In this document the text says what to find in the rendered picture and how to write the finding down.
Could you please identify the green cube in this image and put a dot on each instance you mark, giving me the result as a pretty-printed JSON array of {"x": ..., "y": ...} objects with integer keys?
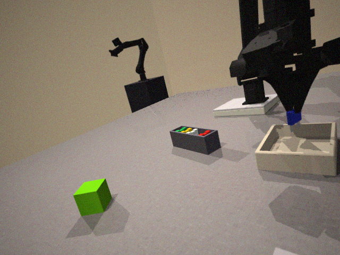
[{"x": 93, "y": 197}]

